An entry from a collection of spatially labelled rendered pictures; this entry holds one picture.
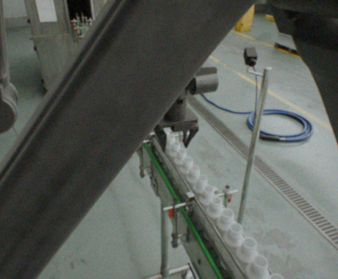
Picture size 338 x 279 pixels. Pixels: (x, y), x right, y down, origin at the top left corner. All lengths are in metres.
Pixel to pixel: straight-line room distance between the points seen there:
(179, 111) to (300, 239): 2.01
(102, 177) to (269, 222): 2.48
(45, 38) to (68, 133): 4.44
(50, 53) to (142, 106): 4.51
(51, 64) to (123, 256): 3.15
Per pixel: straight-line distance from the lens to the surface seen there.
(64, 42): 4.63
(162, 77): 0.16
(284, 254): 2.45
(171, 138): 1.27
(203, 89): 0.71
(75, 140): 0.16
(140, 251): 2.33
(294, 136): 3.81
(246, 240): 0.91
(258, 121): 1.56
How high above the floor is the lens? 1.83
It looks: 32 degrees down
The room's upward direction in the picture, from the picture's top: straight up
